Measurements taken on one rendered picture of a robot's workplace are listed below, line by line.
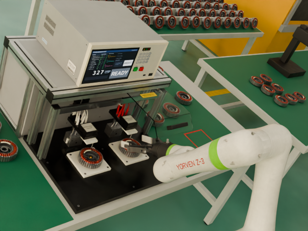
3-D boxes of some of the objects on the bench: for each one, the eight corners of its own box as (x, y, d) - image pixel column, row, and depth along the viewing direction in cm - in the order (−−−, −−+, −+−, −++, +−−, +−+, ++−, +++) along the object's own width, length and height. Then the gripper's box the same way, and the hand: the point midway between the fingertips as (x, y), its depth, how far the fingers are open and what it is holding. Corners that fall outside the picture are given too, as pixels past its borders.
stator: (144, 155, 212) (146, 150, 210) (127, 160, 204) (129, 154, 202) (131, 140, 218) (133, 135, 216) (114, 145, 210) (116, 139, 208)
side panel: (23, 136, 196) (38, 79, 179) (17, 138, 194) (31, 80, 177) (-2, 100, 210) (9, 44, 193) (-8, 101, 208) (2, 44, 191)
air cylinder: (120, 135, 220) (123, 127, 217) (109, 137, 215) (112, 129, 212) (115, 129, 223) (118, 120, 220) (103, 131, 218) (107, 123, 215)
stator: (14, 164, 181) (16, 158, 179) (-14, 159, 177) (-12, 153, 175) (18, 147, 190) (19, 141, 188) (-8, 142, 186) (-7, 135, 184)
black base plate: (182, 176, 216) (183, 173, 214) (75, 214, 172) (76, 211, 171) (128, 118, 239) (129, 115, 238) (22, 139, 195) (23, 135, 194)
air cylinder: (81, 144, 204) (85, 135, 201) (68, 147, 199) (71, 138, 196) (76, 137, 206) (79, 128, 203) (63, 140, 201) (65, 131, 198)
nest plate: (148, 158, 213) (149, 157, 213) (125, 165, 203) (126, 163, 202) (131, 139, 221) (131, 137, 220) (108, 145, 210) (109, 143, 210)
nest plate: (110, 170, 197) (111, 168, 196) (83, 178, 186) (84, 176, 186) (93, 148, 204) (93, 146, 203) (66, 155, 194) (67, 153, 193)
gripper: (182, 137, 201) (150, 128, 216) (143, 149, 184) (112, 138, 199) (181, 152, 203) (150, 142, 218) (143, 165, 186) (112, 153, 201)
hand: (133, 141), depth 208 cm, fingers open, 13 cm apart
